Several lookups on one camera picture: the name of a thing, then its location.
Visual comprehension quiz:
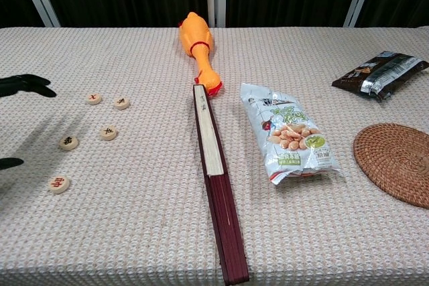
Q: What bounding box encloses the wooden chess piece red character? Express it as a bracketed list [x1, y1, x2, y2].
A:
[48, 175, 71, 195]

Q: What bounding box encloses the orange rubber chicken toy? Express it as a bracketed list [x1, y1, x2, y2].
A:
[178, 11, 223, 96]

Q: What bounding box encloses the white peanut snack bag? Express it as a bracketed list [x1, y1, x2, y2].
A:
[239, 82, 341, 186]

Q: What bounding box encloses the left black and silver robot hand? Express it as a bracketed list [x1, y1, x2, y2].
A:
[0, 74, 57, 171]

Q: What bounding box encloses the beige waffle tablecloth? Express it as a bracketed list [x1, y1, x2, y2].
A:
[0, 26, 429, 286]

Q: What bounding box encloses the wooden chess piece black character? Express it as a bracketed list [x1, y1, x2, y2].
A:
[59, 135, 80, 151]
[99, 125, 119, 141]
[113, 96, 131, 111]

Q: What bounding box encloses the dark red folded fan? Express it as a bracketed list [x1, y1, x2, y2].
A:
[192, 84, 251, 284]

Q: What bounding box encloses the dark brown snack packet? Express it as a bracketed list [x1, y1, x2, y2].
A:
[331, 50, 429, 101]

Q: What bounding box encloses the round woven rattan coaster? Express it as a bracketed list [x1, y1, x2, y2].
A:
[353, 123, 429, 209]

